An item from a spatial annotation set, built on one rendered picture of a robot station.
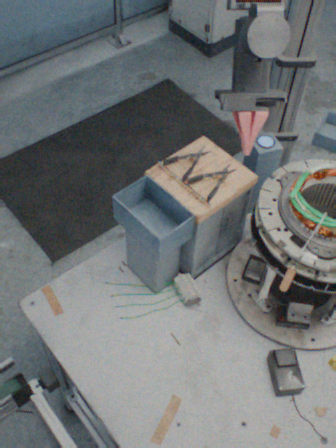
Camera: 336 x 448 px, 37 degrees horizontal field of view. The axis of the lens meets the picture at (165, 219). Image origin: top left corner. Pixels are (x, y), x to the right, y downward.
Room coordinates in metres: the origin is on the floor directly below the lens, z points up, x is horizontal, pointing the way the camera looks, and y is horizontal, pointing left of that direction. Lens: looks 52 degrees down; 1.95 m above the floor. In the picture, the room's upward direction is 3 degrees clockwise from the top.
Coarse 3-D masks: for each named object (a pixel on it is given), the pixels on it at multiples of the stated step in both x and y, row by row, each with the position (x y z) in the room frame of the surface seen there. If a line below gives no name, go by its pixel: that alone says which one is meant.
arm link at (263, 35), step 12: (228, 0) 0.71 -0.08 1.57; (252, 12) 0.65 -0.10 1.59; (264, 12) 0.62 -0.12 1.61; (276, 12) 0.62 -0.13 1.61; (252, 24) 0.61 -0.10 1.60; (264, 24) 0.61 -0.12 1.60; (276, 24) 0.62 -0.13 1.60; (240, 36) 0.65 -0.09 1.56; (252, 36) 0.61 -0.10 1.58; (264, 36) 0.61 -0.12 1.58; (276, 36) 0.61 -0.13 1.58; (288, 36) 0.61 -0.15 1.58; (252, 48) 0.60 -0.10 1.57; (264, 48) 0.60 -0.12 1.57; (276, 48) 0.60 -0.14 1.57
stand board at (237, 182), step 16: (192, 144) 0.95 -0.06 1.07; (208, 144) 0.96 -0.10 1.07; (192, 160) 0.90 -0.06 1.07; (208, 160) 0.90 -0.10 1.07; (224, 160) 0.90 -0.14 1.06; (160, 176) 0.84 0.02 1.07; (192, 176) 0.84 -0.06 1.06; (240, 176) 0.85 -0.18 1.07; (256, 176) 0.85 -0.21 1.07; (176, 192) 0.79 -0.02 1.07; (208, 192) 0.79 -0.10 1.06; (224, 192) 0.79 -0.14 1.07; (240, 192) 0.81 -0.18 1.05; (192, 208) 0.74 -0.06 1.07; (208, 208) 0.74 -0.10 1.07
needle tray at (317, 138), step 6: (330, 114) 1.11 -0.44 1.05; (324, 120) 1.09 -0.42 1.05; (330, 120) 1.11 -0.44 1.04; (324, 126) 1.09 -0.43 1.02; (330, 126) 1.09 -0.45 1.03; (318, 132) 1.02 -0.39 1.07; (324, 132) 1.07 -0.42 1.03; (330, 132) 1.07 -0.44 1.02; (318, 138) 1.02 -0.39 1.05; (324, 138) 1.01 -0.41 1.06; (330, 138) 1.00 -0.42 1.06; (312, 144) 1.02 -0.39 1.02; (318, 144) 1.01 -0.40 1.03; (324, 144) 1.01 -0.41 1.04; (330, 144) 1.00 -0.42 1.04; (330, 150) 1.00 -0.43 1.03
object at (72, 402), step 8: (48, 352) 0.60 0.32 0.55; (48, 360) 0.62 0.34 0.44; (56, 360) 0.61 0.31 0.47; (56, 368) 0.61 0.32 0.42; (64, 376) 0.63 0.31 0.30; (64, 384) 0.61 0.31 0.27; (72, 384) 0.63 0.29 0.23; (64, 392) 0.60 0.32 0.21; (72, 392) 0.61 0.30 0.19; (64, 400) 0.62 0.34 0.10; (72, 400) 0.59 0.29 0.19; (80, 400) 0.59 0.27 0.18; (72, 408) 0.57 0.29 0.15; (80, 408) 0.57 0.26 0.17; (88, 408) 0.56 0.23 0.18; (80, 416) 0.54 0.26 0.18; (88, 416) 0.54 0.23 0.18; (88, 424) 0.51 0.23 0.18; (96, 424) 0.51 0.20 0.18; (96, 432) 0.49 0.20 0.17; (104, 432) 0.49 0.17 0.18; (96, 440) 0.46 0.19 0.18; (104, 440) 0.46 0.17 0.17
